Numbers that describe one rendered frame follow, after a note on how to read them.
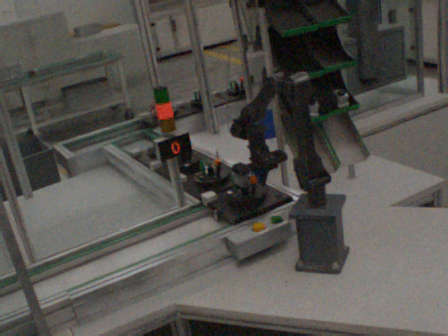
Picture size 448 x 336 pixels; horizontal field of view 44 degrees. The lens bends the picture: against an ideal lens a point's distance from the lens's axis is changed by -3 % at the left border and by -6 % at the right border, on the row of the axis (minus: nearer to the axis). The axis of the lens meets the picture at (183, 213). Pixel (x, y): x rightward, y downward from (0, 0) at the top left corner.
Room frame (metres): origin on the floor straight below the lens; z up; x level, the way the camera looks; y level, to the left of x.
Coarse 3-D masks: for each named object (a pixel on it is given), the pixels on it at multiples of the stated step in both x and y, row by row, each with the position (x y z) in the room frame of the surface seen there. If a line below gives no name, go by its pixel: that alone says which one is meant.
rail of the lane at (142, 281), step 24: (264, 216) 1.74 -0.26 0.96; (288, 216) 1.75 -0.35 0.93; (216, 240) 1.64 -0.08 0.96; (144, 264) 1.58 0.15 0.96; (168, 264) 1.58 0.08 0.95; (192, 264) 1.60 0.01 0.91; (216, 264) 1.63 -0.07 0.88; (96, 288) 1.49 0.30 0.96; (120, 288) 1.52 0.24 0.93; (144, 288) 1.54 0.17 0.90; (168, 288) 1.57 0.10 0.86; (96, 312) 1.49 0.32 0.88
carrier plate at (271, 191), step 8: (256, 184) 1.99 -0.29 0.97; (224, 192) 1.97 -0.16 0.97; (272, 192) 1.89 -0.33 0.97; (280, 192) 1.87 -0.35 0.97; (216, 200) 1.92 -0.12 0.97; (224, 200) 1.90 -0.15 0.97; (264, 200) 1.83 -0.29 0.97; (272, 200) 1.82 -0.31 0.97; (280, 200) 1.81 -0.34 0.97; (288, 200) 1.81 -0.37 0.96; (216, 208) 1.85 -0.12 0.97; (224, 208) 1.84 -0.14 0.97; (232, 208) 1.82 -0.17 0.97; (240, 208) 1.81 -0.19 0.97; (248, 208) 1.80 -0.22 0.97; (256, 208) 1.78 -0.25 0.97; (264, 208) 1.78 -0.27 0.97; (224, 216) 1.80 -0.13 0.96; (232, 216) 1.76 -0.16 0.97; (240, 216) 1.75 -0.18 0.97; (248, 216) 1.75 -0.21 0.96
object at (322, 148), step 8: (288, 120) 2.06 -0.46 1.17; (288, 128) 2.03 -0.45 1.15; (312, 128) 2.03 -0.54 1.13; (320, 128) 1.99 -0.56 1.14; (288, 136) 1.97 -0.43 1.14; (320, 136) 1.99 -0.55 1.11; (288, 144) 1.98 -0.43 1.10; (296, 144) 1.99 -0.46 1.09; (320, 144) 1.98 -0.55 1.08; (328, 144) 1.94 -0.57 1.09; (296, 152) 1.92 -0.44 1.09; (320, 152) 1.96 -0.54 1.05; (328, 152) 1.94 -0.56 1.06; (328, 160) 1.94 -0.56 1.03; (336, 160) 1.89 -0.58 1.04; (328, 168) 1.91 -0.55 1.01; (336, 168) 1.89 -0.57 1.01
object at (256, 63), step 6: (246, 48) 2.86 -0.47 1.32; (252, 48) 2.84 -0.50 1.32; (246, 54) 2.83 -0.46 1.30; (252, 54) 2.81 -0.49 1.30; (258, 54) 2.80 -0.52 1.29; (252, 60) 2.79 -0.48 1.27; (258, 60) 2.78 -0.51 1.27; (264, 60) 2.79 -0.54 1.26; (252, 66) 2.79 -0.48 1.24; (258, 66) 2.78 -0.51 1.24; (264, 66) 2.79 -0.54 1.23; (252, 72) 2.79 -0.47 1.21; (258, 72) 2.78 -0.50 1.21; (258, 78) 2.78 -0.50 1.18; (252, 90) 2.79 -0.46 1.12; (258, 90) 2.78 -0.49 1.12; (270, 102) 2.79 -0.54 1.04; (270, 108) 2.79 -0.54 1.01
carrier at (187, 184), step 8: (216, 152) 2.17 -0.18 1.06; (208, 160) 2.15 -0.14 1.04; (208, 168) 2.11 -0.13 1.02; (224, 168) 2.21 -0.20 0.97; (184, 176) 2.17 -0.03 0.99; (192, 176) 2.20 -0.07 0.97; (200, 176) 2.09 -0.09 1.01; (208, 176) 2.11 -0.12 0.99; (224, 176) 2.08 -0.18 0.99; (232, 176) 2.11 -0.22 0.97; (184, 184) 2.13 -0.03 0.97; (192, 184) 2.12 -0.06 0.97; (200, 184) 2.08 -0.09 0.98; (208, 184) 2.06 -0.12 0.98; (216, 184) 2.06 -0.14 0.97; (224, 184) 2.05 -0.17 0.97; (232, 184) 2.03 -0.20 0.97; (192, 192) 2.04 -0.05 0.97; (200, 192) 2.02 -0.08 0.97; (216, 192) 2.00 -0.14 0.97; (200, 200) 1.97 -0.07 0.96
